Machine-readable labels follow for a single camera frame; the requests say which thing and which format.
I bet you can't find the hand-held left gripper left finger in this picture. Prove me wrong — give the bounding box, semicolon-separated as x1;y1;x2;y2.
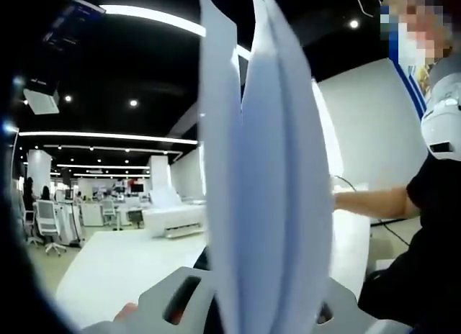
81;245;223;334

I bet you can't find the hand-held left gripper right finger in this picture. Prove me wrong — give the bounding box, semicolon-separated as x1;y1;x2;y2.
315;277;411;334

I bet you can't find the bundle of white printing papers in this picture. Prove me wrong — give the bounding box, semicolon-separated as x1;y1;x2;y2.
197;0;335;334

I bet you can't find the person's left hand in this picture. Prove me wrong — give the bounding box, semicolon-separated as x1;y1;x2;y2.
113;302;140;323

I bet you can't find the white table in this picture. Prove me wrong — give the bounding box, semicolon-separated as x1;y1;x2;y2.
55;209;372;320

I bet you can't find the white printer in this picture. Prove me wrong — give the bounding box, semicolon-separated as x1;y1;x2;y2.
142;188;209;240

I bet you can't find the person in black shirt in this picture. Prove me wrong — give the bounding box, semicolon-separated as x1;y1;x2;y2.
358;157;461;334

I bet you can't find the upright white feed paper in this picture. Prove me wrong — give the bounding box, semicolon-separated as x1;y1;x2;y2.
149;187;182;207

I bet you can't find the white office chair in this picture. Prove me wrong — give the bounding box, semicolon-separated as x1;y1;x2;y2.
35;199;68;258

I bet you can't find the long linear ceiling light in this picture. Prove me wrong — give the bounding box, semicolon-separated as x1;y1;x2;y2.
17;130;199;145
99;4;253;61

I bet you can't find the white chest device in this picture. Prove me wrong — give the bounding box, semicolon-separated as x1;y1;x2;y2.
420;99;461;163

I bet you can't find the ceiling air conditioner vent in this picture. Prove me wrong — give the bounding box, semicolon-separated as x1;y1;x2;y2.
23;88;61;115

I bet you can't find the black hanging display panel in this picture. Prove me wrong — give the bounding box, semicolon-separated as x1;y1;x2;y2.
42;0;107;51

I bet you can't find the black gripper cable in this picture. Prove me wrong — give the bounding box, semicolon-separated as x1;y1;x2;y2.
333;174;357;193

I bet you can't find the blue white wall poster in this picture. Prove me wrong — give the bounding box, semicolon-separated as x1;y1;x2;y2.
380;6;433;119

